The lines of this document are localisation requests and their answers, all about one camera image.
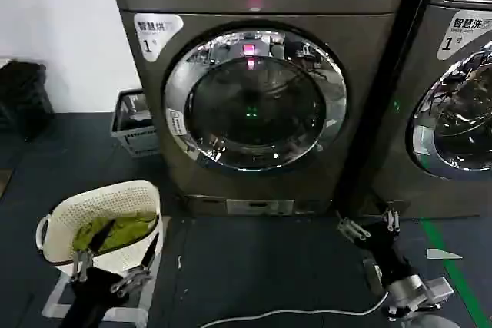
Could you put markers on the white number label sticker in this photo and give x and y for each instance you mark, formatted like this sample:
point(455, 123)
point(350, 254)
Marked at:
point(457, 36)
point(153, 36)

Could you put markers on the grey slotted plastic crate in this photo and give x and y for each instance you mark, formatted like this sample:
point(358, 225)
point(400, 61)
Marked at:
point(132, 140)

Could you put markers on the white perforated laundry basket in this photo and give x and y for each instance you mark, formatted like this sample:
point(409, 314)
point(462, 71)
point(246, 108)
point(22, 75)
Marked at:
point(96, 199)

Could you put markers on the round glass dryer door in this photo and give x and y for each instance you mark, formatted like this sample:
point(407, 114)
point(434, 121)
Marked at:
point(461, 120)
point(269, 120)

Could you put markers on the grey dryer with drawer panel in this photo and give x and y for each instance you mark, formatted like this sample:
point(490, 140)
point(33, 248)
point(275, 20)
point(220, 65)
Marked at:
point(423, 151)

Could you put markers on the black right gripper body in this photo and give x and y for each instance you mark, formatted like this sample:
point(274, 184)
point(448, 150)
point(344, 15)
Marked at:
point(382, 247)

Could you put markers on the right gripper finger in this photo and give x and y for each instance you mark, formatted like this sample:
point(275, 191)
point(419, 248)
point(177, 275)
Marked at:
point(353, 230)
point(391, 220)

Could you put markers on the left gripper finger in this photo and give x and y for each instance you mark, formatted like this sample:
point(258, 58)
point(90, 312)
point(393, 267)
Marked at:
point(86, 259)
point(138, 276)

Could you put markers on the small white door sticker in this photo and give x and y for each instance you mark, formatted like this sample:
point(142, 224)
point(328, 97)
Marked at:
point(175, 122)

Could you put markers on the green cloth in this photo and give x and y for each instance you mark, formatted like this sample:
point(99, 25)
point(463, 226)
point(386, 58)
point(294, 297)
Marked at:
point(127, 228)

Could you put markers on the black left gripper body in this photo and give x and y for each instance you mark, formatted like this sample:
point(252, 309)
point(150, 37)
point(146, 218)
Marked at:
point(90, 297)

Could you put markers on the white paper scrap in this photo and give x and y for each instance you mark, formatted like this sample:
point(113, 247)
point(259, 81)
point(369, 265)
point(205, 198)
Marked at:
point(442, 254)

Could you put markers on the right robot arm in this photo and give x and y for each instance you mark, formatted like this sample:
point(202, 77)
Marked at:
point(407, 289)

